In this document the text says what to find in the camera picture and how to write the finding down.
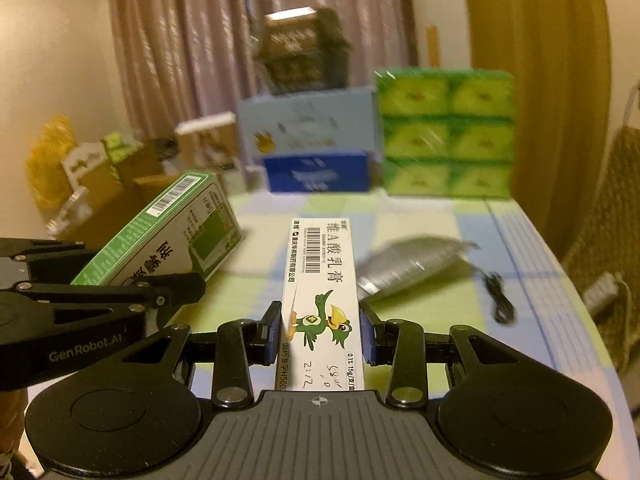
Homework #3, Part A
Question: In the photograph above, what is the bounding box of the brown cardboard box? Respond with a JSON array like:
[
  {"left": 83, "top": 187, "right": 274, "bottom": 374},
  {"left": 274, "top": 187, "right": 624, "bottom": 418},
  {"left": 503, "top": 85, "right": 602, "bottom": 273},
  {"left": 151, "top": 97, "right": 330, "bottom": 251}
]
[{"left": 47, "top": 139, "right": 182, "bottom": 242}]

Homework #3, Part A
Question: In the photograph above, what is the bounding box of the golden curtain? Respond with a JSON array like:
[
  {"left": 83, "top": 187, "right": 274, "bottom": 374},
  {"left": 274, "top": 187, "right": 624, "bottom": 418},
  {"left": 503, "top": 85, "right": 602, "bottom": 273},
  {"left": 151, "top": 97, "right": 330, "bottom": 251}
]
[{"left": 459, "top": 0, "right": 614, "bottom": 263}]

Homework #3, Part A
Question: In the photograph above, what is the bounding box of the yellow plastic bag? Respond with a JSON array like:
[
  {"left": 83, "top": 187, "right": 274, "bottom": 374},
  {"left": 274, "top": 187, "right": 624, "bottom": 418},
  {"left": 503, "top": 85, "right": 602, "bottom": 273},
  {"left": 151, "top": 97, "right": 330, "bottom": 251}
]
[{"left": 26, "top": 114, "right": 77, "bottom": 212}]

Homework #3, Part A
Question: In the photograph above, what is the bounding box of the dark blue box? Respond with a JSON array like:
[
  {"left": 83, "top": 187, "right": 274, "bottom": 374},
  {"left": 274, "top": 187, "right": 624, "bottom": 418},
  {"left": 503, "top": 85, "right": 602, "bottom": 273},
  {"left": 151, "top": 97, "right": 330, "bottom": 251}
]
[{"left": 261, "top": 149, "right": 372, "bottom": 194}]

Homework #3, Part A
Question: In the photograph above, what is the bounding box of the pink sheer curtain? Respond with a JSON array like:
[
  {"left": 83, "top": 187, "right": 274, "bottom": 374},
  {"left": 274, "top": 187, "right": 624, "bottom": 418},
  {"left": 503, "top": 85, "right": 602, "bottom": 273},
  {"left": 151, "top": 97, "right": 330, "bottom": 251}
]
[{"left": 106, "top": 0, "right": 417, "bottom": 128}]

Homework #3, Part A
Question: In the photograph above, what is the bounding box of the light blue carton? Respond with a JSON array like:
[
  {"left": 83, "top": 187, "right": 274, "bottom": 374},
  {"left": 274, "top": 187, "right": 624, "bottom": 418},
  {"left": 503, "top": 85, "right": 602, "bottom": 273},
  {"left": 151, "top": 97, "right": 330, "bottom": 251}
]
[{"left": 236, "top": 85, "right": 377, "bottom": 165}]

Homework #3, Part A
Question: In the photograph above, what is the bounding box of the coiled black cable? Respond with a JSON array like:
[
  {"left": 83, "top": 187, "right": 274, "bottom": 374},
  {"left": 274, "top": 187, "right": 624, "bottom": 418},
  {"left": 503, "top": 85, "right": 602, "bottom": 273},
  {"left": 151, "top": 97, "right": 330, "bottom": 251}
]
[{"left": 481, "top": 271, "right": 517, "bottom": 324}]

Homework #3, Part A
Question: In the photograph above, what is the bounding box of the small green and white box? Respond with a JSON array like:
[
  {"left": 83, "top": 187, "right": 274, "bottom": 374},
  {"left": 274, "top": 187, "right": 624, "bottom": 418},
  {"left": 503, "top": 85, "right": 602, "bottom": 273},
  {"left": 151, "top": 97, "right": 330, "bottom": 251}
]
[{"left": 59, "top": 141, "right": 110, "bottom": 182}]

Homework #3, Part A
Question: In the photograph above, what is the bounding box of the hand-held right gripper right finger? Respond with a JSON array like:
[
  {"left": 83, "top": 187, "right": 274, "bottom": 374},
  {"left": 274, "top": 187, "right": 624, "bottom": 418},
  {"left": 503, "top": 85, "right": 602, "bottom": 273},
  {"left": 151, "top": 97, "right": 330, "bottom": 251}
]
[{"left": 360, "top": 306, "right": 526, "bottom": 408}]

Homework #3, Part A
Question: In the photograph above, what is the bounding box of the white box with photo print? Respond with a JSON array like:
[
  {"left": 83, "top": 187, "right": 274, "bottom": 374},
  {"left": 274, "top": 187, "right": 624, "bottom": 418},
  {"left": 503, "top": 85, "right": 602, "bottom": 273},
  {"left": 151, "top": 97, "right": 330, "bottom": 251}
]
[{"left": 174, "top": 113, "right": 239, "bottom": 172}]

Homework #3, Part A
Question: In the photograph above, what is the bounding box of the white ointment box bird print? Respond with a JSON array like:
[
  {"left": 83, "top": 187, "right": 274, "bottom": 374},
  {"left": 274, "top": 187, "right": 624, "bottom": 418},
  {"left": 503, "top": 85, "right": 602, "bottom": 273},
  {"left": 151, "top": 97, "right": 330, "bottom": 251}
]
[{"left": 274, "top": 216, "right": 362, "bottom": 394}]

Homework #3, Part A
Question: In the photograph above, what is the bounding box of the green and white carton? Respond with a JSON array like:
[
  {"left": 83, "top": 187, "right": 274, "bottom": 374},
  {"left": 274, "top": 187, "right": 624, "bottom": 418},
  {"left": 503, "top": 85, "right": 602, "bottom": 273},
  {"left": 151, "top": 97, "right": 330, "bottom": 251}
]
[{"left": 70, "top": 170, "right": 244, "bottom": 292}]

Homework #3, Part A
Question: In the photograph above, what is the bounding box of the white power strip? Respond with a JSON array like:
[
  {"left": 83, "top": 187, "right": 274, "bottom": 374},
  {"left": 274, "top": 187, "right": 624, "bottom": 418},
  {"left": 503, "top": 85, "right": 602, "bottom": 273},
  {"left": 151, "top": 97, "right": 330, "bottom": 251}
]
[{"left": 581, "top": 271, "right": 627, "bottom": 312}]

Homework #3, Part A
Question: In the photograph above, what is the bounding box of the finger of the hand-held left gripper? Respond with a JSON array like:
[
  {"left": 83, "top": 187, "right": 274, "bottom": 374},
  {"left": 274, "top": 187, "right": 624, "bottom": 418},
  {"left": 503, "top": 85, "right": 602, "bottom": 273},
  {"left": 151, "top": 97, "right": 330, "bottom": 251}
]
[
  {"left": 0, "top": 237, "right": 99, "bottom": 287},
  {"left": 14, "top": 273, "right": 207, "bottom": 312}
]

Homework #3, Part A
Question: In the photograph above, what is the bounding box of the chair with quilted cover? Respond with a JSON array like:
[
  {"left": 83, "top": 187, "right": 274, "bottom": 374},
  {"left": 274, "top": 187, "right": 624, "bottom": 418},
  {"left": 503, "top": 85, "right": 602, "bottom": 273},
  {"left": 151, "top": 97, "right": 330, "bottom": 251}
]
[{"left": 561, "top": 126, "right": 640, "bottom": 377}]

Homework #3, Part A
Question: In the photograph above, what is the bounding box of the silver foil pouch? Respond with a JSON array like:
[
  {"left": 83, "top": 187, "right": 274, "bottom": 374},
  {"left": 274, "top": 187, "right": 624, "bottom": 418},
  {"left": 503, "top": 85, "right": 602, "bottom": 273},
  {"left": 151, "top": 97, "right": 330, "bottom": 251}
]
[{"left": 356, "top": 234, "right": 482, "bottom": 302}]

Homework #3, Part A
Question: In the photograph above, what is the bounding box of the stack of green tissue packs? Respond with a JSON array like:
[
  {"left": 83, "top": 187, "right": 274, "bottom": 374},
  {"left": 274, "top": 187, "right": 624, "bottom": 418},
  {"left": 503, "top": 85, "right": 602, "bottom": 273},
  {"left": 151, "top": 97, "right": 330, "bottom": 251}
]
[{"left": 374, "top": 66, "right": 517, "bottom": 199}]

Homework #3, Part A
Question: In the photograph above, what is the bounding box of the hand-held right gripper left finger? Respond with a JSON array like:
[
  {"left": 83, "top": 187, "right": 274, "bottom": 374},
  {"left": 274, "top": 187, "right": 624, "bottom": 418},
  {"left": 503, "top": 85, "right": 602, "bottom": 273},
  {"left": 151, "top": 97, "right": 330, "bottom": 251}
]
[{"left": 125, "top": 301, "right": 282, "bottom": 409}]

